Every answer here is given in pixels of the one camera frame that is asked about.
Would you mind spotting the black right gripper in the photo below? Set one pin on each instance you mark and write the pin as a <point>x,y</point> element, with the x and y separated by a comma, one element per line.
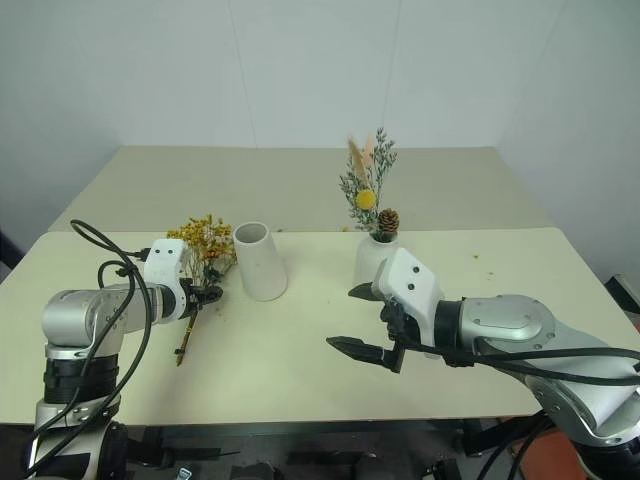
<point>400,325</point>

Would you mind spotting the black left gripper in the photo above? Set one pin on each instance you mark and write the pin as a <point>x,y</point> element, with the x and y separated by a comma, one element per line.
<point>191,299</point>

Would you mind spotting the yellow dried flower bouquet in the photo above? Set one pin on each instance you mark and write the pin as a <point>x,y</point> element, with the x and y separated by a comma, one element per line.
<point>207,245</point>

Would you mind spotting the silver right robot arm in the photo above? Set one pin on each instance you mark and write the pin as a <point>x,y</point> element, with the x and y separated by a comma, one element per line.
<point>515,325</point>

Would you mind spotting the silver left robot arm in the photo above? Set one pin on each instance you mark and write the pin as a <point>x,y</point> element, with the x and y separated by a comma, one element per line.
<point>80,312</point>

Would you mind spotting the tall white cone vase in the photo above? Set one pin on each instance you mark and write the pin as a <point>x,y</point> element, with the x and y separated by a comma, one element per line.
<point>262,270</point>

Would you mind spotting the round white bottle vase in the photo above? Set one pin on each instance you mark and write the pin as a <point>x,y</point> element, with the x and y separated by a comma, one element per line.
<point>370,262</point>

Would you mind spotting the green bouquet with pine cone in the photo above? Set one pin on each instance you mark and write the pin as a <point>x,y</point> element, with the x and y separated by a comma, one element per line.
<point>367,199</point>

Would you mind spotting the beige back table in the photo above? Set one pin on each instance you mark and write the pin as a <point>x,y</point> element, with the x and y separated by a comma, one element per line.
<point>300,185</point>

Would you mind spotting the dark blue object at edge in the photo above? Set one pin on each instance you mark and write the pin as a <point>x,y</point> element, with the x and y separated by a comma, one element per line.
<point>7,255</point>

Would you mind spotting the orange object under table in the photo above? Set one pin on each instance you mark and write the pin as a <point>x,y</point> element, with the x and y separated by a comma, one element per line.
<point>545,457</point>

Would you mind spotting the grey box at edge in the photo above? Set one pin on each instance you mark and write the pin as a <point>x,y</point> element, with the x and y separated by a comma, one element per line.
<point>625,292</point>

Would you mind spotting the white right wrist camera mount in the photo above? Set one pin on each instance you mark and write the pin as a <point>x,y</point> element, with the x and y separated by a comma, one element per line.
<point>410,287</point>

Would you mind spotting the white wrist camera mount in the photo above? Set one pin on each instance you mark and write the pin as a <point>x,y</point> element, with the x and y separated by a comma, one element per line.
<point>162,265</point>
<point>410,287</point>

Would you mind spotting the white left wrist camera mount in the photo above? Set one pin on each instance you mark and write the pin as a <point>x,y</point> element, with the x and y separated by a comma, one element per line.
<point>162,265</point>

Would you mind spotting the black table frame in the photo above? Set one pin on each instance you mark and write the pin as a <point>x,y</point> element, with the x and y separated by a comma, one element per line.
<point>300,445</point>

